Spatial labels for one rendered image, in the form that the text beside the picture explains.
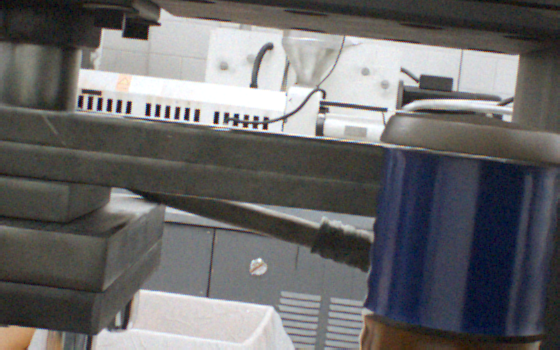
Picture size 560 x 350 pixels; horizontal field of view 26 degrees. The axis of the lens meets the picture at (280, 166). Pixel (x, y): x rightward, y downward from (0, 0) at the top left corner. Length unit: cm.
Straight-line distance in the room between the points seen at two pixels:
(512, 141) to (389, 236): 3
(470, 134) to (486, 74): 672
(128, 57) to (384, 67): 204
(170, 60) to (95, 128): 651
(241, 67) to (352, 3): 514
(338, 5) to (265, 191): 8
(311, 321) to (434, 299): 478
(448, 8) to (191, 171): 12
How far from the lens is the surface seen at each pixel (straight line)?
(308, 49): 521
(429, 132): 23
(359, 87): 554
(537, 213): 24
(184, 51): 696
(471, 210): 23
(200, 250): 502
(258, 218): 58
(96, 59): 605
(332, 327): 502
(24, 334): 305
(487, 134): 23
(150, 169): 46
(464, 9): 44
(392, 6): 43
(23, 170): 47
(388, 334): 24
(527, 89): 54
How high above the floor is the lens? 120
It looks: 3 degrees down
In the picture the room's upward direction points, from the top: 7 degrees clockwise
